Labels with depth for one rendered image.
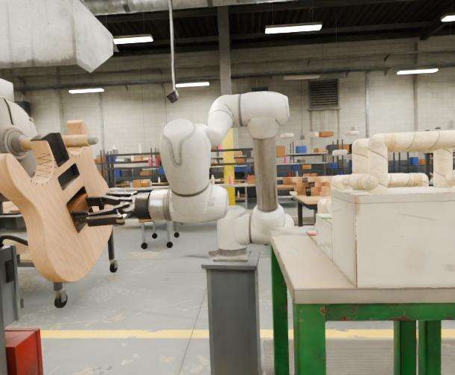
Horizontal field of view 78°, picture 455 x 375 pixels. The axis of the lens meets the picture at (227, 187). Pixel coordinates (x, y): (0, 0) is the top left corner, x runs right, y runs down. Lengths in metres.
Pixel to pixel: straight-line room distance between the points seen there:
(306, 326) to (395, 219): 0.26
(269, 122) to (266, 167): 0.21
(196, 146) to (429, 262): 0.50
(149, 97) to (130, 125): 1.43
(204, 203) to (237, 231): 0.73
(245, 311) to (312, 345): 0.89
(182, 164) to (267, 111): 0.59
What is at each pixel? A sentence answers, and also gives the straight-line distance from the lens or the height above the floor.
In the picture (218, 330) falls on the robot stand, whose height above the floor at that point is 0.36.
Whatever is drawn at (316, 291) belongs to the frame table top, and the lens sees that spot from 0.58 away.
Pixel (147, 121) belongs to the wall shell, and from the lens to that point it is 12.59.
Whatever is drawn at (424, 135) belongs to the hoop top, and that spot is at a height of 1.20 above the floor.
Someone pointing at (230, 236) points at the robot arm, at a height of 0.83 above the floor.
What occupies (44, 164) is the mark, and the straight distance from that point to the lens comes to 0.82.
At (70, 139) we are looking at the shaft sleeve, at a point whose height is 1.25.
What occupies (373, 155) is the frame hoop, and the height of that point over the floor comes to 1.17.
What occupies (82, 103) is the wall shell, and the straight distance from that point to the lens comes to 13.92.
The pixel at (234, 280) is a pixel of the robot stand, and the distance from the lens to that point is 1.45.
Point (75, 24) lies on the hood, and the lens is 0.74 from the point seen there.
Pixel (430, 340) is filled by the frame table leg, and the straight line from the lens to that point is 1.38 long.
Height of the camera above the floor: 1.15
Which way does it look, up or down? 3 degrees down
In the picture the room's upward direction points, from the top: 2 degrees counter-clockwise
